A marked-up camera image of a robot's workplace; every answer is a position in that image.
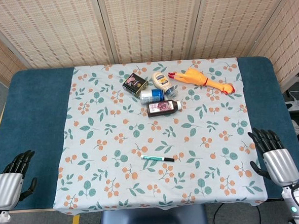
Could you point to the dark blue table cover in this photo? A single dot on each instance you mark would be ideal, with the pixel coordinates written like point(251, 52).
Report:
point(32, 111)

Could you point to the green white marker pen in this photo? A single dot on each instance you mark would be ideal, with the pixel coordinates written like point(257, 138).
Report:
point(152, 157)

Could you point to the floral print tablecloth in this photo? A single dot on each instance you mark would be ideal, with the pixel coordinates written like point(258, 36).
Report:
point(115, 134)

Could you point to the brown sauce bottle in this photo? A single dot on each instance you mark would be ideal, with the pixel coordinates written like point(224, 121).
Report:
point(162, 108)

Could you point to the cream mayonnaise squeeze bottle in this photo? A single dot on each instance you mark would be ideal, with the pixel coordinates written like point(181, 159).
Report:
point(161, 82)

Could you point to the white metal stand base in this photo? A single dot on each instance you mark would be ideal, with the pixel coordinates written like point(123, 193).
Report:
point(297, 105)

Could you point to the black luncheon meat tin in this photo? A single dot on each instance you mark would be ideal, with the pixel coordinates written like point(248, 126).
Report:
point(135, 83)

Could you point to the yellow rubber chicken toy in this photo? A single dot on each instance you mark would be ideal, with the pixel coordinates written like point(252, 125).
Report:
point(195, 77)

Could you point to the blue silver drink can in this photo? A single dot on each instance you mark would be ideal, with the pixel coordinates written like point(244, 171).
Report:
point(152, 95)

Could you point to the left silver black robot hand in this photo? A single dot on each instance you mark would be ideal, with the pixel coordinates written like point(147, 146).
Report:
point(7, 189)

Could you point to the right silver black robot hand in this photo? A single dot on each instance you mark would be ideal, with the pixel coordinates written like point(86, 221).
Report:
point(281, 167)

